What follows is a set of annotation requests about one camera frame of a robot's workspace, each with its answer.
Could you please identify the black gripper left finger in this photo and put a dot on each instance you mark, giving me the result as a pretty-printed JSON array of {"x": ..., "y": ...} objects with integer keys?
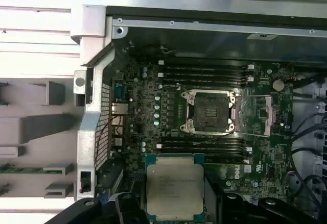
[{"x": 127, "y": 211}]

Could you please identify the metal locking lever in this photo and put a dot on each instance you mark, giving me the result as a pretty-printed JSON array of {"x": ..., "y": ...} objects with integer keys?
[{"x": 214, "y": 138}]

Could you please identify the silver CPU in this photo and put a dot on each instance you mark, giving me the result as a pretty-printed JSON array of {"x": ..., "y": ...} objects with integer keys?
[{"x": 173, "y": 183}]

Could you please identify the black RAM slot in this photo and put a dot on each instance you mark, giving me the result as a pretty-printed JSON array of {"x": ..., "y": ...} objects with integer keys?
[
  {"x": 204, "y": 74},
  {"x": 204, "y": 138},
  {"x": 219, "y": 145},
  {"x": 204, "y": 81},
  {"x": 219, "y": 151},
  {"x": 224, "y": 159},
  {"x": 204, "y": 68},
  {"x": 204, "y": 62}
]

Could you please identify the silver drive cage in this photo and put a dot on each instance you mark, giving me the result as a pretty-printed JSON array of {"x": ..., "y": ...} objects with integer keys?
[{"x": 311, "y": 91}]

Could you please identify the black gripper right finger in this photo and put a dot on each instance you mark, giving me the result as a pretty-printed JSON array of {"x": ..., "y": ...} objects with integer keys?
[{"x": 237, "y": 211}]

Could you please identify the pale plastic case corner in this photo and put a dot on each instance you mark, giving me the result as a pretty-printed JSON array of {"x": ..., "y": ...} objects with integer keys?
[{"x": 87, "y": 22}]

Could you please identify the blue serial port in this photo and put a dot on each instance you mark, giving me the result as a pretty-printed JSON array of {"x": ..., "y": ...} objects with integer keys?
[{"x": 119, "y": 91}]

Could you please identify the metal socket cover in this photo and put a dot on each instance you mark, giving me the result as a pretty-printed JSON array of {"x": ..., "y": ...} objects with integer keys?
[{"x": 270, "y": 114}]

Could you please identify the grey-brown parts rack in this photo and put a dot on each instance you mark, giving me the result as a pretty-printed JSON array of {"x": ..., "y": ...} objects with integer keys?
[{"x": 38, "y": 127}]

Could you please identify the silver ethernet port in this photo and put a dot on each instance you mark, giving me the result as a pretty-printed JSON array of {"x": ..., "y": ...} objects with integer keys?
[{"x": 119, "y": 108}]

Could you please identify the green RAM stick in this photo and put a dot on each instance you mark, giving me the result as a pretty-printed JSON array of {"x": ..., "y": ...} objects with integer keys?
[{"x": 20, "y": 170}]

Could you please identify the black and silver PC case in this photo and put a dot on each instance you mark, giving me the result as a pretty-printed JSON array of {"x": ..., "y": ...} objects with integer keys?
[{"x": 230, "y": 27}]

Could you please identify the CPU socket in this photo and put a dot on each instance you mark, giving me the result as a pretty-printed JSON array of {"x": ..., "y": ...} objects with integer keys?
[{"x": 209, "y": 111}]

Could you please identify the coin cell battery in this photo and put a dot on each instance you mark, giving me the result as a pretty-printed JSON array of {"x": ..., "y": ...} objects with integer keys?
[{"x": 278, "y": 84}]

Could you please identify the green motherboard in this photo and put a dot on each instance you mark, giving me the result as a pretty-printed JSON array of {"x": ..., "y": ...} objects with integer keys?
[{"x": 265, "y": 152}]

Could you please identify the white case label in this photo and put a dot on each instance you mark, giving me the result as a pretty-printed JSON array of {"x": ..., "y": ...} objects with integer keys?
[{"x": 261, "y": 36}]

